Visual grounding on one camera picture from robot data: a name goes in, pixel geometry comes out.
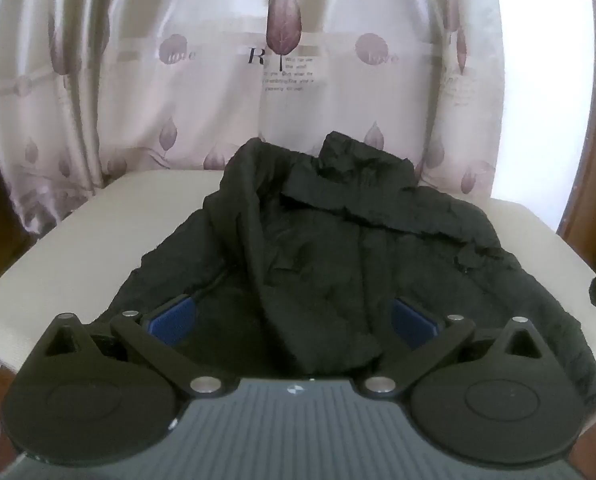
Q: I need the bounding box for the brown wooden door frame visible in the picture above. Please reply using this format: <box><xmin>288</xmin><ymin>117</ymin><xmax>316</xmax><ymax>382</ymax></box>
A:
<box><xmin>556</xmin><ymin>80</ymin><xmax>596</xmax><ymax>282</ymax></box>

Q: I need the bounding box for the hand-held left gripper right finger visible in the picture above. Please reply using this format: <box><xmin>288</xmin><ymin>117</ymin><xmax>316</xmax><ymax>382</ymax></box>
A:
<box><xmin>362</xmin><ymin>296</ymin><xmax>549</xmax><ymax>401</ymax></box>

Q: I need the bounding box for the leaf print curtain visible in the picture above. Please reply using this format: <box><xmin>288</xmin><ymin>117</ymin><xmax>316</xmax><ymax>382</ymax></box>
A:
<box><xmin>0</xmin><ymin>0</ymin><xmax>504</xmax><ymax>235</ymax></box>

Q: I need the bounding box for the black jacket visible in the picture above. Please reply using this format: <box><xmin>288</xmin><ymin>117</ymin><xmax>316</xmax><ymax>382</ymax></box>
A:
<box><xmin>92</xmin><ymin>131</ymin><xmax>596</xmax><ymax>402</ymax></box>

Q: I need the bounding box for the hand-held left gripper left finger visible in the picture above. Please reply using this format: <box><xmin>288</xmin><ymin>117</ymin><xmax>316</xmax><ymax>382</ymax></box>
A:
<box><xmin>41</xmin><ymin>296</ymin><xmax>239</xmax><ymax>401</ymax></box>

